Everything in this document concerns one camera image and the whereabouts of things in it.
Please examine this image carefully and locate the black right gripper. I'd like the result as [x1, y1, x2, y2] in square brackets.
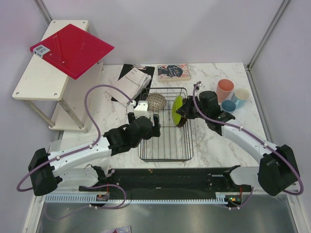
[176, 95, 209, 120]

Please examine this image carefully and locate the lime green plate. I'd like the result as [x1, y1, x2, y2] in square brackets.
[172, 95, 183, 126]

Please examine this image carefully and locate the blue-grey cup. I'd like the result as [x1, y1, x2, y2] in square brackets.
[221, 100, 236, 113]

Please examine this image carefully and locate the pink plastic cup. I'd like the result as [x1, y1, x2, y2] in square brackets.
[216, 79, 234, 103]

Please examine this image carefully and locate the light blue mug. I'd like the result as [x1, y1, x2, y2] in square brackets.
[231, 88, 250, 109]

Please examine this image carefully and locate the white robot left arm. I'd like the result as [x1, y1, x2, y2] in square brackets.
[28, 113, 160, 196]

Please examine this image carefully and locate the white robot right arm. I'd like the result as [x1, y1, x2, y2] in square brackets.
[172, 91, 303, 196]

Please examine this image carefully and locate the dark brown plate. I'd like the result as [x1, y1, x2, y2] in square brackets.
[176, 97, 192, 128]

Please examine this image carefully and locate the patterned ceramic bowl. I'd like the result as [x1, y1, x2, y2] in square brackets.
[146, 93, 167, 112]

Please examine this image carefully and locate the floral cover book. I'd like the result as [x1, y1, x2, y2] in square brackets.
[157, 64, 191, 83]

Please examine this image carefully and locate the black clipboard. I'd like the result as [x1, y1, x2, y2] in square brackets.
[118, 64, 155, 103]

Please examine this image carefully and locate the white two-tier shelf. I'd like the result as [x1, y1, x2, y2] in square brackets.
[12, 19, 104, 132]

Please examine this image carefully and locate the red cutting board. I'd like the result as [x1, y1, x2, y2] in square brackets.
[30, 24, 114, 80]

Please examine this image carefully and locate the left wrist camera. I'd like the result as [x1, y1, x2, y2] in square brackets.
[130, 100, 150, 119]

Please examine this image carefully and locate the grey wire dish rack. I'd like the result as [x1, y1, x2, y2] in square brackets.
[138, 87, 193, 162]

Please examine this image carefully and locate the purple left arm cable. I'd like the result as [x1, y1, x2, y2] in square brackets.
[16, 83, 134, 193]

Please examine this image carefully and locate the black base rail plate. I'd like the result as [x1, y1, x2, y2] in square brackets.
[94, 167, 251, 199]

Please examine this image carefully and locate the white slotted cable duct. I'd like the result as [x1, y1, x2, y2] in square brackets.
[44, 193, 228, 205]

